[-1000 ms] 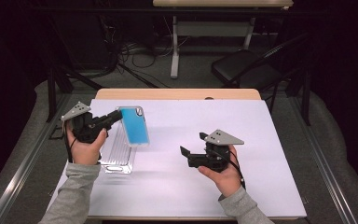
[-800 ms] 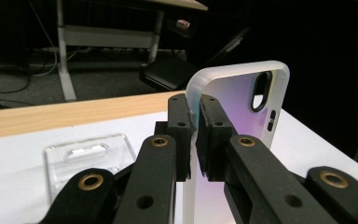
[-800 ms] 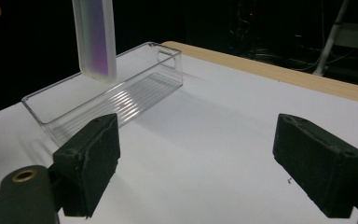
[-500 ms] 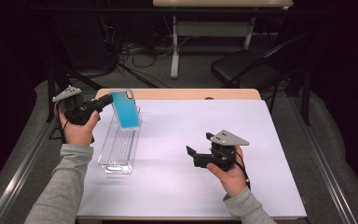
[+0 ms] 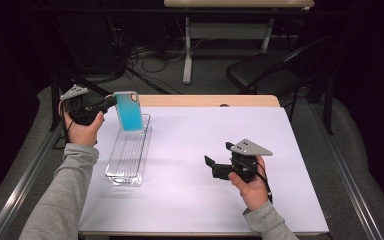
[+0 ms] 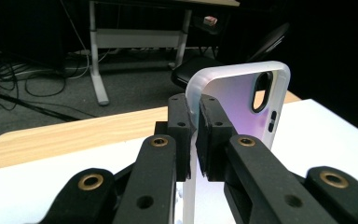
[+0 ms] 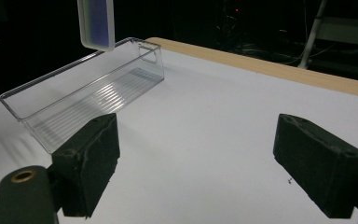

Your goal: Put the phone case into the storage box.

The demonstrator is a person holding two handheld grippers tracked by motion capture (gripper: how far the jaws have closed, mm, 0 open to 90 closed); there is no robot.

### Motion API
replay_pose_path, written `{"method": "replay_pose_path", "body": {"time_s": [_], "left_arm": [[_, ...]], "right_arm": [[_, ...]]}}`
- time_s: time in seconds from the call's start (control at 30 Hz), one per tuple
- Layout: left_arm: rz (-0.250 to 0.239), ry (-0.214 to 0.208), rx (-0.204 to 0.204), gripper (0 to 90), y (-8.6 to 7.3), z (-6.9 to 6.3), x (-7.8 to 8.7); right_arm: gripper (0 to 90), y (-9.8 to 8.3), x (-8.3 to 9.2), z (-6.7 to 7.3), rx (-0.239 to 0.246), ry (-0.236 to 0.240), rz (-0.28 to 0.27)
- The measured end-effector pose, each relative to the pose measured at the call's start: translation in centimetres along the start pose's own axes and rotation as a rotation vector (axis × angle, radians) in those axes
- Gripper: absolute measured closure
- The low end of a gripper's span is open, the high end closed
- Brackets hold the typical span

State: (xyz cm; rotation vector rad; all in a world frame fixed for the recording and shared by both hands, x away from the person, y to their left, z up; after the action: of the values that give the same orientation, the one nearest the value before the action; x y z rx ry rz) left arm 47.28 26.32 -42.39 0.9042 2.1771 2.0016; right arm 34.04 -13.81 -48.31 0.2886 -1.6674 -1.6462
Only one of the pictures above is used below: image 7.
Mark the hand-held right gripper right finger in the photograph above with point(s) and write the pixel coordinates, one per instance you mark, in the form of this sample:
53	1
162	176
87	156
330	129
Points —
320	168

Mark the translucent phone case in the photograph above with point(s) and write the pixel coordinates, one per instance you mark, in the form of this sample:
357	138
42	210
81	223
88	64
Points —
96	21

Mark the white-framed desk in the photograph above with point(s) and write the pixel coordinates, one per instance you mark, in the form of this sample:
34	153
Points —
310	34

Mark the clear plastic storage bin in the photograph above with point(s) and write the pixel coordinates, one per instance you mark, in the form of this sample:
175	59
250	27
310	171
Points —
90	90

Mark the white table cover board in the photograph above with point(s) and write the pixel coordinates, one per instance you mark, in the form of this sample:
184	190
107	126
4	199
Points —
214	124

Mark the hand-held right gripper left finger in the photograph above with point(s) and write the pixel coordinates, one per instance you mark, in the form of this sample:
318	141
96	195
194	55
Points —
87	161

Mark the wooden table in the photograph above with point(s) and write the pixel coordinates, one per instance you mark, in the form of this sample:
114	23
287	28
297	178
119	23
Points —
261	67

